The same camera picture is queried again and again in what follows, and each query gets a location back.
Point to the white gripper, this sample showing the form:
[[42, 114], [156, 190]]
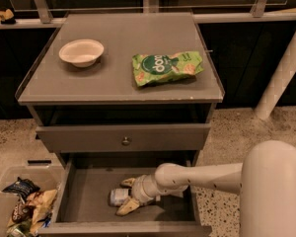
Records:
[[140, 189]]

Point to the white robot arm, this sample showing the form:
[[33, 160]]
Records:
[[265, 182]]

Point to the open grey middle drawer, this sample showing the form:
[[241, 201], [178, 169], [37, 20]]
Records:
[[83, 208]]

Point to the round metal drawer knob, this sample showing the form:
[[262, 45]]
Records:
[[126, 141]]

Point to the grey top drawer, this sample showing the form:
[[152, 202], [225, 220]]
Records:
[[107, 138]]

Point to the grey drawer cabinet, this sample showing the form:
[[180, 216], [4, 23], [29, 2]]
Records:
[[58, 93]]

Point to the tan snack bag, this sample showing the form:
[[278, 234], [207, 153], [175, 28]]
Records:
[[42, 203]]

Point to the dark blue chip bag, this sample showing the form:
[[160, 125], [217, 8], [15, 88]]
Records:
[[22, 188]]

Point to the brown snack bag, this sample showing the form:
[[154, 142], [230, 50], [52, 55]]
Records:
[[20, 213]]

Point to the green snack bag in bin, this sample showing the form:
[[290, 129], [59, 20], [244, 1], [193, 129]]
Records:
[[22, 229]]

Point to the clear plastic bin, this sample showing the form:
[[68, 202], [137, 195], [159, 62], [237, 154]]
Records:
[[46, 177]]

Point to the white paper bowl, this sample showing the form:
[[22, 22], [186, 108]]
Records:
[[81, 52]]

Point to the yellow object on ledge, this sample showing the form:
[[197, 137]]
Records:
[[7, 17]]

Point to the metal railing frame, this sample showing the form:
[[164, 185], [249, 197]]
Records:
[[52, 13]]

